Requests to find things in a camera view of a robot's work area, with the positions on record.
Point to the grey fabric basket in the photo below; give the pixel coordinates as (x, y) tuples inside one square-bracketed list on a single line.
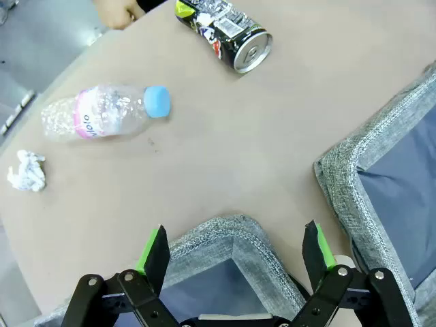
[(344, 170), (238, 238)]

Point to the crushed black drink can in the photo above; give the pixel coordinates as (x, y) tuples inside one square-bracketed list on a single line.
[(225, 30)]

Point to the person's right hand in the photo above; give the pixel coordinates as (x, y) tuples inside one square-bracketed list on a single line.
[(116, 15)]

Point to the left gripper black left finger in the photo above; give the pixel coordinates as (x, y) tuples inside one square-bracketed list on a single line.
[(155, 255)]

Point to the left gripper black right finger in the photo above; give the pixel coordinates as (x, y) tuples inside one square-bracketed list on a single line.
[(318, 255)]

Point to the clear bottle with blue cap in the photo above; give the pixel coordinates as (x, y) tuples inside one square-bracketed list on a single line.
[(102, 112)]

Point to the white paper ball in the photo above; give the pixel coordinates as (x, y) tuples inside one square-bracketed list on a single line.
[(27, 172)]

